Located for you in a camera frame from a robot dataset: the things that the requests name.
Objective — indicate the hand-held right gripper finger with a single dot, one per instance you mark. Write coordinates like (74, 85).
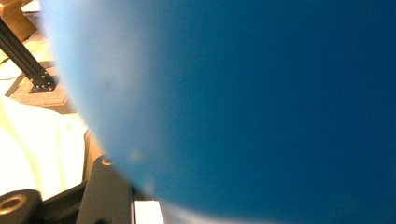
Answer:
(106, 193)

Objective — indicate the blue bottle with white cap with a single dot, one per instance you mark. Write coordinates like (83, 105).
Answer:
(249, 109)

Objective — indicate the white table mat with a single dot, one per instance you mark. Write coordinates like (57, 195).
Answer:
(31, 149)

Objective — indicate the wooden cabinet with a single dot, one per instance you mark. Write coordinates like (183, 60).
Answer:
(15, 18)

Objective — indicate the black metal post with foot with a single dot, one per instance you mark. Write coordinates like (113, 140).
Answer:
(21, 59)

